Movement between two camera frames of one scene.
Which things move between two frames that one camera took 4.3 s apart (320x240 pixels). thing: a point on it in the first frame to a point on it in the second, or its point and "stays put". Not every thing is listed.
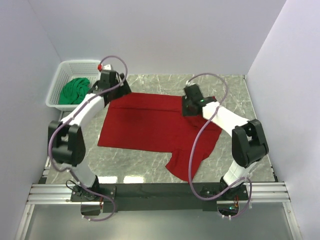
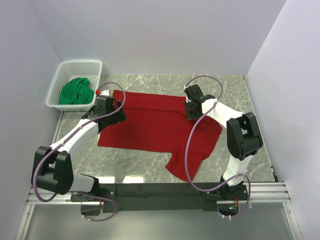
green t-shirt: x=73 y=91 stays put
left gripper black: x=123 y=89 to x=119 y=117
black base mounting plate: x=149 y=197 stays put
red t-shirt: x=155 y=122 stays put
